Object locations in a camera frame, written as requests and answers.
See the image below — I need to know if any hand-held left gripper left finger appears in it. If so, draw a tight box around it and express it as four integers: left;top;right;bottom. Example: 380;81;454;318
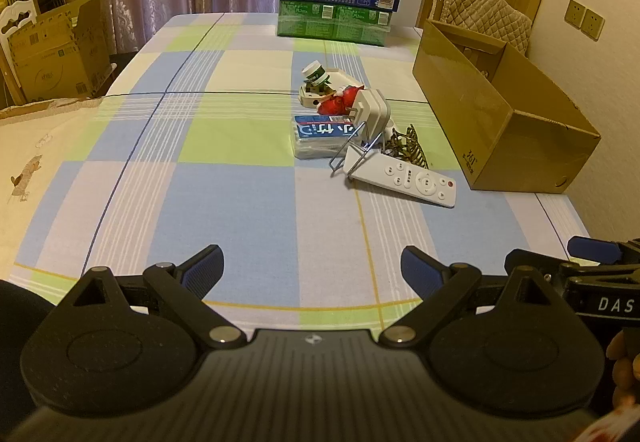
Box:
52;243;248;350

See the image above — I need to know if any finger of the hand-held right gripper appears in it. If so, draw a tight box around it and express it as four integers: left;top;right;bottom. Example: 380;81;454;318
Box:
504;249;601;282
567;236;640;267

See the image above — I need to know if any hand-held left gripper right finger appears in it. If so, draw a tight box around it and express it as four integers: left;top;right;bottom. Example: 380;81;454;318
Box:
380;245;576;350

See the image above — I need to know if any white remote control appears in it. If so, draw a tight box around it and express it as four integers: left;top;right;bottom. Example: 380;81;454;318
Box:
347;145;457;209

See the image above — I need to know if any metal wire stand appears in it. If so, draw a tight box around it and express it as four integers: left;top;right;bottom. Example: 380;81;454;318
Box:
329;122;388;179

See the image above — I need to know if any white power adapter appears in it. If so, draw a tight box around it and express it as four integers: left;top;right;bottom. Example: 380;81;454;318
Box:
347;90;392;145

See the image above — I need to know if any blue tissue pack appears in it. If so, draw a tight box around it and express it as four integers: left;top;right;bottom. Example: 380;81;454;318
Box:
292;115;373;160

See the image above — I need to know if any brown cardboard box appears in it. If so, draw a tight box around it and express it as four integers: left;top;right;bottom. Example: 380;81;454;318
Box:
412;19;602;194

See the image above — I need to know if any red snack packet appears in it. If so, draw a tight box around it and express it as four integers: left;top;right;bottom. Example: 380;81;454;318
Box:
317;85;366;115

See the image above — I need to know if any white square plastic tray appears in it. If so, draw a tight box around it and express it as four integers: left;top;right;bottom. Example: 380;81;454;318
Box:
298;67;361;109

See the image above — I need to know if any person's right forearm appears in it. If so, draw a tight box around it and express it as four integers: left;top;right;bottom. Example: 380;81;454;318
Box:
580;404;640;442

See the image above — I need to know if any person's right hand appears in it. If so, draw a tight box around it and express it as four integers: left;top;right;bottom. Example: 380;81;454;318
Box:
606;328;640;410

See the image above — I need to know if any checked tablecloth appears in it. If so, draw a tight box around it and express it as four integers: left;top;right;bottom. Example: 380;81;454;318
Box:
0;12;596;338

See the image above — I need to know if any beige embroidered cloth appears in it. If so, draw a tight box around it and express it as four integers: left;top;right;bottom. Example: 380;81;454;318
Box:
0;95;108;283

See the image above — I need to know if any white bottle with green label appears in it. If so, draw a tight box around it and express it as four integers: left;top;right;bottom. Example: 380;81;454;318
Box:
301;62;333;90

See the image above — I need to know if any quilted beige chair cover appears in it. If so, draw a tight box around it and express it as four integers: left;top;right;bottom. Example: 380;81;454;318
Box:
429;0;533;56

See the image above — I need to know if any printed cardboard box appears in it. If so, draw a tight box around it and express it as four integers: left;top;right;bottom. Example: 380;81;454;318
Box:
5;0;113;103

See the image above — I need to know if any light green carton box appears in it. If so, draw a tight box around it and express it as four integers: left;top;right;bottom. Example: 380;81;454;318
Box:
276;0;392;47

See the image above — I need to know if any white carved chair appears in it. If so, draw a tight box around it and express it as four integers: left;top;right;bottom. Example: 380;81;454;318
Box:
0;0;41;103

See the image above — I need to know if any wall socket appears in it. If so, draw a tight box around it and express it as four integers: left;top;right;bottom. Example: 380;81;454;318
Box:
582;8;606;42
565;0;587;29

